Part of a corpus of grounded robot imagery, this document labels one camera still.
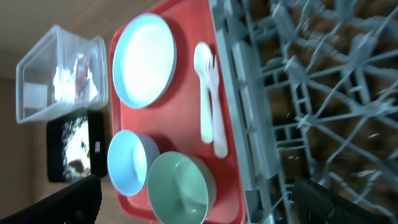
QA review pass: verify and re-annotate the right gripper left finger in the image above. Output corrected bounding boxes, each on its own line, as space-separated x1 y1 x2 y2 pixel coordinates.
1 174 102 224

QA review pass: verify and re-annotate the mint green bowl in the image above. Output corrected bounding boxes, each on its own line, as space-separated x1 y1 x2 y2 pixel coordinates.
147 151 217 224

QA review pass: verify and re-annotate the light blue bowl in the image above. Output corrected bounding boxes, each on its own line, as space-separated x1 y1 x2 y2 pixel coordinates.
107 129 160 197

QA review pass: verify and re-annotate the clear plastic waste bin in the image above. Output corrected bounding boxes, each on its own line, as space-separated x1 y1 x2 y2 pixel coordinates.
16 25 109 123

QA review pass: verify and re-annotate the food scraps and rice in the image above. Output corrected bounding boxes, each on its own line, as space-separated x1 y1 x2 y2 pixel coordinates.
62 115 91 182

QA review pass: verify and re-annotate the black food waste tray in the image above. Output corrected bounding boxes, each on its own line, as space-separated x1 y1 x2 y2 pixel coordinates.
46 110 108 183

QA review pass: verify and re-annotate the pink plastic fork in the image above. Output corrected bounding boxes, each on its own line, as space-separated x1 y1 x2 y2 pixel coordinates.
205 55 228 159

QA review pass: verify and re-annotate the white plastic spoon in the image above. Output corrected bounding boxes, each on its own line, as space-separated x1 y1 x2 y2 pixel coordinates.
193 42 213 144

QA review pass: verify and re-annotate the white napkin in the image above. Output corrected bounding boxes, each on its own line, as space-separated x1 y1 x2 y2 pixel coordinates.
52 60 99 102

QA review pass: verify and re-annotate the light blue plate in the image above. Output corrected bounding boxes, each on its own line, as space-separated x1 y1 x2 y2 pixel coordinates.
112 13 177 108

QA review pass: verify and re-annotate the grey dishwasher rack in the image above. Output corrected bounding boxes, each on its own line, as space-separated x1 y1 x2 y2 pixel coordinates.
210 0 397 223

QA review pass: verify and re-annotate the red sauce packet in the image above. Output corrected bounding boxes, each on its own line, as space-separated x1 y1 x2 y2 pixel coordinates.
75 55 90 101

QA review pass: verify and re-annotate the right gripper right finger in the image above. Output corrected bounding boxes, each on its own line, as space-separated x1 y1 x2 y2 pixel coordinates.
292 179 397 224

